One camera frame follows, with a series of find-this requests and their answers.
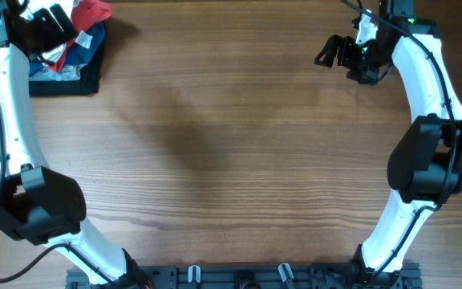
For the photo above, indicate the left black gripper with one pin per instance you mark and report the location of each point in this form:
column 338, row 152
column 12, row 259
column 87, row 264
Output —
column 55, row 35

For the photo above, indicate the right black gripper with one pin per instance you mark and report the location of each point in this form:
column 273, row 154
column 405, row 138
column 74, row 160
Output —
column 346, row 45

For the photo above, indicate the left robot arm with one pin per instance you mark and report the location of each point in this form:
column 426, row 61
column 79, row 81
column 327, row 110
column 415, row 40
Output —
column 37, row 204

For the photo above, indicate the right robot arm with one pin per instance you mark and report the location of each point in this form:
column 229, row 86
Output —
column 425, row 168

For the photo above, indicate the navy blue folded garment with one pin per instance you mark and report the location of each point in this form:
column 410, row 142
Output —
column 84, row 48

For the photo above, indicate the red folded shirt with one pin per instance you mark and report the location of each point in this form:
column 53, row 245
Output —
column 84, row 16

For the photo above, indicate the light blue denim garment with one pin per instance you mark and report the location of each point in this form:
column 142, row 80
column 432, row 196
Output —
column 67, row 73

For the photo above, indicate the black folded garment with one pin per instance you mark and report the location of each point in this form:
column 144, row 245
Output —
column 87, row 85

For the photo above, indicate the right white rail clip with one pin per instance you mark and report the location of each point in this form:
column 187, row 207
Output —
column 285, row 272

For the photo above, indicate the white rail clip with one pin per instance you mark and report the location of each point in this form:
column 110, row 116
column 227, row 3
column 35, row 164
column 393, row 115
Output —
column 285, row 272
column 194, row 274

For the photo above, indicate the left white rail clip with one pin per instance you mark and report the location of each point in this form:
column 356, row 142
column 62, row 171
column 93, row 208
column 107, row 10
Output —
column 194, row 274

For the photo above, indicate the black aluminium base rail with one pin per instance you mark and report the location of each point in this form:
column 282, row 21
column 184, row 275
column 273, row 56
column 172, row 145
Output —
column 318, row 275

